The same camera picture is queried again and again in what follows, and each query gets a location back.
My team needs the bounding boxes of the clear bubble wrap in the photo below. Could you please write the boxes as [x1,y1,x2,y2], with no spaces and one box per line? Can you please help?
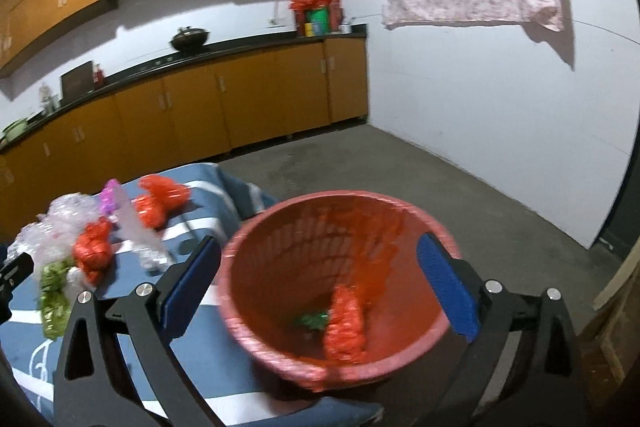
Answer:
[6,193,101,277]

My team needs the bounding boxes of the green plastic bag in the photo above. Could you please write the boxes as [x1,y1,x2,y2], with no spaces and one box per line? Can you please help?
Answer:
[37,258,74,340]

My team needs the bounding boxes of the clear plastic bag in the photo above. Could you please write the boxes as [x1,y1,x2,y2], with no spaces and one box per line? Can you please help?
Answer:
[111,181,172,273]

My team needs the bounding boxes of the lower wooden kitchen cabinets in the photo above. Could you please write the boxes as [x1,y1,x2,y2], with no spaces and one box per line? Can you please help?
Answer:
[1,29,369,242]

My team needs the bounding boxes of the orange bag near centre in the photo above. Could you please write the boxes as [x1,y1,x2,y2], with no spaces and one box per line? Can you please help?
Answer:
[73,217,114,287]

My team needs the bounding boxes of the purple plastic bag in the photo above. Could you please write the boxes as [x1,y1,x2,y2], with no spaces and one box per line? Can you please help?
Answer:
[100,179,120,218]

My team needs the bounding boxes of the green basin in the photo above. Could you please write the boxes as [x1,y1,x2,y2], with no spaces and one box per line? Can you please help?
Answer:
[2,118,28,143]

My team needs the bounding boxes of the orange bag far right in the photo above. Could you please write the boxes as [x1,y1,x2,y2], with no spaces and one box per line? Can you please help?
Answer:
[132,173,191,230]

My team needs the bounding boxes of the jar wrapped in plastic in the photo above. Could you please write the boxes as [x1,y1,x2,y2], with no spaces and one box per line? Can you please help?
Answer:
[38,82,55,115]

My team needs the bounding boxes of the dark cutting board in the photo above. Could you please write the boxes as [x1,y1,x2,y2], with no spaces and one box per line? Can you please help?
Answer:
[61,61,94,105]

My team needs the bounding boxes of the orange bag in basket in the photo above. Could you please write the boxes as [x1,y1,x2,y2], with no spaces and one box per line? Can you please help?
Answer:
[322,285,367,364]

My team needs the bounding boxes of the red sauce bottle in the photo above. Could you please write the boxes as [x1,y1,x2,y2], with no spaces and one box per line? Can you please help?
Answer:
[93,64,105,90]

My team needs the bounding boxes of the red plastic waste basket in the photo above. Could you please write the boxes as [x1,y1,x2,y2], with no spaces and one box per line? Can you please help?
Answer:
[216,191,461,392]

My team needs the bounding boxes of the black wok with lid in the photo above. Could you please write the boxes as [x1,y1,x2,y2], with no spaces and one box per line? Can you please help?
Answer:
[170,26,209,53]

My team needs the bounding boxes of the red bag of groceries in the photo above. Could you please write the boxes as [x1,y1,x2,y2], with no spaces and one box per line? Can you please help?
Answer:
[290,0,343,37]

